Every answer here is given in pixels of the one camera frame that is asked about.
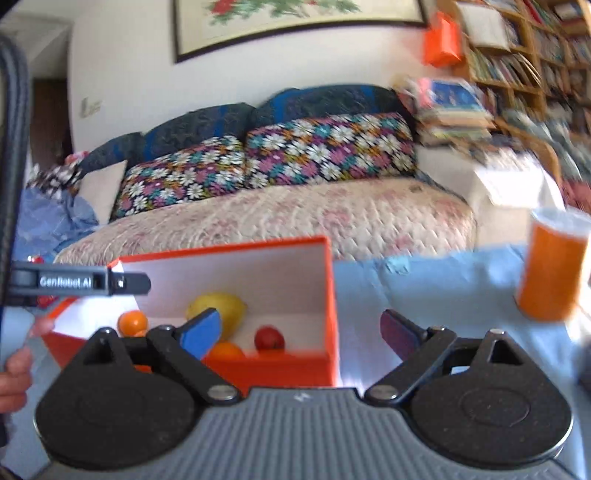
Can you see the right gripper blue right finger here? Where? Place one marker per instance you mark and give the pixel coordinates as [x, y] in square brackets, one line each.
[422, 353]

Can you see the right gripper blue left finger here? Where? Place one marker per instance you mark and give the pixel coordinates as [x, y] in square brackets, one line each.
[176, 352]

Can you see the large orange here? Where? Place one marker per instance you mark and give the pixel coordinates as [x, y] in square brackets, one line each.
[225, 351]

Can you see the yellow lemon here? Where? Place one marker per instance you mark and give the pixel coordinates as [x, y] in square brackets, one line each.
[230, 308]

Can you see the red small apple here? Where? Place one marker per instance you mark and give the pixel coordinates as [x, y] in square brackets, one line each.
[269, 338]

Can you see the person's left hand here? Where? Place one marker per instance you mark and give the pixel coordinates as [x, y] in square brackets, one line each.
[16, 380]

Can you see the blue crumpled cloth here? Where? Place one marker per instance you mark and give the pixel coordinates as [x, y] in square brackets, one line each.
[46, 226]

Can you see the blue tablecloth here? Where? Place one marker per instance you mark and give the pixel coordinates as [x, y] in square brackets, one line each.
[507, 404]

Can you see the orange cardboard box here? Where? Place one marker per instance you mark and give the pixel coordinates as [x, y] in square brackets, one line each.
[287, 284]

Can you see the white plain pillow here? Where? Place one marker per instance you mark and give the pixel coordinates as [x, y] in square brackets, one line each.
[100, 188]

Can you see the quilted floral sofa cover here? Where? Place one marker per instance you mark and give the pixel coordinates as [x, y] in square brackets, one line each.
[365, 219]

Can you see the orange cylindrical container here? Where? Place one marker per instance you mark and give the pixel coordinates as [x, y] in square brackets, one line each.
[557, 264]

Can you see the white side table cloth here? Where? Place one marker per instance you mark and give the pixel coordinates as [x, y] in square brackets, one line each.
[482, 186]

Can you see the left floral daisy cushion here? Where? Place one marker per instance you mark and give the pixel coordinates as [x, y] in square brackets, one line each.
[214, 167]

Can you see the floral daisy cushion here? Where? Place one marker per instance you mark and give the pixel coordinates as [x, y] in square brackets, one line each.
[337, 148]
[214, 167]

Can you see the right floral daisy cushion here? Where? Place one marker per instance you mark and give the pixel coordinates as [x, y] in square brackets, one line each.
[337, 148]

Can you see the stack of books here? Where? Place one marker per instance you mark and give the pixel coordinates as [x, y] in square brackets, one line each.
[446, 110]

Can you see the wicker chair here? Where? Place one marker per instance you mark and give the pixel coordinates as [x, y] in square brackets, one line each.
[566, 160]

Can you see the wooden bookshelf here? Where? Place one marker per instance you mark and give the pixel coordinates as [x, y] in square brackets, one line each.
[545, 69]

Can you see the orange paper bag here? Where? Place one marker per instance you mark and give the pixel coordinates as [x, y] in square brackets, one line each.
[442, 42]

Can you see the framed wall painting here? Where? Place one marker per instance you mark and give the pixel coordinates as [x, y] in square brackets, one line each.
[201, 27]

